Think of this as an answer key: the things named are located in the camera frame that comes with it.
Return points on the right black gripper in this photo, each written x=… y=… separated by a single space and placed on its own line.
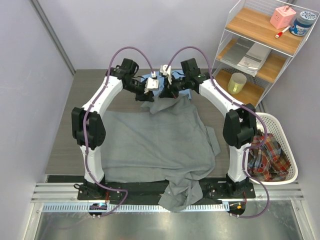
x=169 y=91

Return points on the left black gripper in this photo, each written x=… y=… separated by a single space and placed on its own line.
x=146 y=96

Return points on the grey long sleeve shirt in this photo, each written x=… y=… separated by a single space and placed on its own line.
x=166 y=141

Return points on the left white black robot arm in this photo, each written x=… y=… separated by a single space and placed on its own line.
x=87 y=121

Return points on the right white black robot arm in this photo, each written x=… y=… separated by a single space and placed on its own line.
x=239 y=125

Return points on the grey booklet stack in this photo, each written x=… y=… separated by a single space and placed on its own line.
x=246 y=56

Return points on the folded light blue shirt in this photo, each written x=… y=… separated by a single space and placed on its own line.
x=157 y=92

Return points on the yellow translucent cup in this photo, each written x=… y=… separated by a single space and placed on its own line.
x=236 y=83

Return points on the red plaid shirt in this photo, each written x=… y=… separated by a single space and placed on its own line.
x=268 y=162

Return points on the red white marker pen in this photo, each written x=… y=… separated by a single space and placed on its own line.
x=278 y=35

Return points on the white plastic laundry basket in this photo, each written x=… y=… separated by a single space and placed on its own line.
x=274 y=127

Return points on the pink cube power socket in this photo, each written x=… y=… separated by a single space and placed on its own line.
x=282 y=17

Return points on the blue white lidded jar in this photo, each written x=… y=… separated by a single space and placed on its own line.
x=302 y=23

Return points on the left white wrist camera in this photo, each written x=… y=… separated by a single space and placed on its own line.
x=151 y=84

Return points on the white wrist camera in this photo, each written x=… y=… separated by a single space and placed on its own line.
x=151 y=84
x=166 y=72

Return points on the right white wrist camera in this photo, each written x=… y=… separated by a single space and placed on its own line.
x=166 y=72

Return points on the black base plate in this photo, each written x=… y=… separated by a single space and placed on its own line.
x=212 y=189

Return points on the white wire wooden shelf rack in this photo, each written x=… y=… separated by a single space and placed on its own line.
x=260 y=39

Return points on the white slotted cable duct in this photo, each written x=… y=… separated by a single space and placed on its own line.
x=96 y=207

